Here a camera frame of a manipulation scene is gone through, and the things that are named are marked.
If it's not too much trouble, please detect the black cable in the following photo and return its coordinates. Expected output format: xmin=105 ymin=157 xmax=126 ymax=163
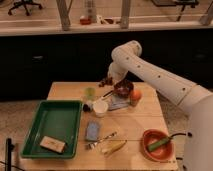
xmin=169 ymin=132 xmax=188 ymax=140

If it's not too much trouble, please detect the orange bowl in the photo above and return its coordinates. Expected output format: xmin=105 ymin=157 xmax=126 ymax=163
xmin=140 ymin=129 xmax=174 ymax=162

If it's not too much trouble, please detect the black stand post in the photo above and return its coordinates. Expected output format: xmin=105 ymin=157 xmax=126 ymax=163
xmin=5 ymin=138 xmax=14 ymax=171

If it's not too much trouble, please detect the blue sponge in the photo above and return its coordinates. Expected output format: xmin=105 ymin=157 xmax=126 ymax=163
xmin=85 ymin=121 xmax=100 ymax=141

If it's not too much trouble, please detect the orange fruit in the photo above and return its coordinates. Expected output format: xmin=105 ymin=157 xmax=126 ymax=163
xmin=130 ymin=89 xmax=142 ymax=101

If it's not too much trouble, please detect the spoon with dark handle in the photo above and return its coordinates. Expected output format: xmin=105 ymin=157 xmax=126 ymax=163
xmin=97 ymin=90 xmax=113 ymax=100

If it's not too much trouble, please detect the red object on shelf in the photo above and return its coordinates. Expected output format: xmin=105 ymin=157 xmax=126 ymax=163
xmin=80 ymin=16 xmax=91 ymax=25

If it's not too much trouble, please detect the dark small cup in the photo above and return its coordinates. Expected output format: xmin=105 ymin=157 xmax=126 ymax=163
xmin=83 ymin=103 xmax=93 ymax=112

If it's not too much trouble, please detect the green plastic cup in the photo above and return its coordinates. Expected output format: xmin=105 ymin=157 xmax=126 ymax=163
xmin=84 ymin=87 xmax=95 ymax=100

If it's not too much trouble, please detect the dark brown bowl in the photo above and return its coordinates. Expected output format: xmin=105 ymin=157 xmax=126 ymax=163
xmin=114 ymin=80 xmax=134 ymax=98

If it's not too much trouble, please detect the wooden block sponge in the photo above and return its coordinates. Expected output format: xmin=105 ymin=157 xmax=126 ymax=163
xmin=40 ymin=136 xmax=66 ymax=153

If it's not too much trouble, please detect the silver fork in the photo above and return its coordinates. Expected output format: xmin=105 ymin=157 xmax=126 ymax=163
xmin=85 ymin=132 xmax=117 ymax=150

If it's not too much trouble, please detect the white cup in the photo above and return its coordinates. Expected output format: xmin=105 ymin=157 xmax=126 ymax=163
xmin=93 ymin=100 xmax=108 ymax=117

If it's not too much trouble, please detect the office chair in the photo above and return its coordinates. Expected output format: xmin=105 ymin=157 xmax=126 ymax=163
xmin=8 ymin=0 xmax=43 ymax=16

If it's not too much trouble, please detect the green cucumber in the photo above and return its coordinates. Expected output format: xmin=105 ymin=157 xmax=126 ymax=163
xmin=147 ymin=137 xmax=172 ymax=152

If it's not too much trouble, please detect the green plastic tray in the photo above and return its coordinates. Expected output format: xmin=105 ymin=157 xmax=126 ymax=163
xmin=21 ymin=100 xmax=82 ymax=159

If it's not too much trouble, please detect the yellow banana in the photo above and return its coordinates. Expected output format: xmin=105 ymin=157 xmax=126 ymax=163
xmin=101 ymin=140 xmax=127 ymax=155

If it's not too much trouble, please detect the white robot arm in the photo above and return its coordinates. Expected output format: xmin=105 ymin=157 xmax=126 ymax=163
xmin=107 ymin=40 xmax=213 ymax=171

